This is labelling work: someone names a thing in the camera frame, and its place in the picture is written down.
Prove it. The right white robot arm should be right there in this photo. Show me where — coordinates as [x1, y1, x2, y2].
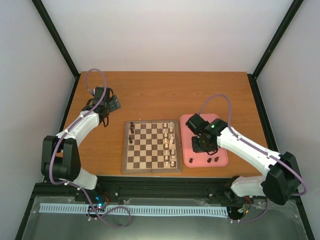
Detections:
[185, 113, 303, 205]

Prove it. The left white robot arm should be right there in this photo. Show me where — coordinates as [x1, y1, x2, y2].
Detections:
[41, 86, 121, 202]

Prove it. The wooden chess board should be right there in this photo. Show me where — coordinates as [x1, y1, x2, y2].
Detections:
[122, 119, 183, 174]

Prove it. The pink plastic tray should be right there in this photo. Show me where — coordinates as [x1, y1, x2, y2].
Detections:
[180, 114, 229, 168]

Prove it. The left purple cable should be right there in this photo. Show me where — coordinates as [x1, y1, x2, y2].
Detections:
[48, 68, 133, 229]

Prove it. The black aluminium frame rail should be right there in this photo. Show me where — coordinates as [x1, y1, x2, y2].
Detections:
[32, 176, 300, 201]

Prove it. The light blue cable duct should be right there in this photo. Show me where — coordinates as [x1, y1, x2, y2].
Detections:
[38, 203, 228, 218]

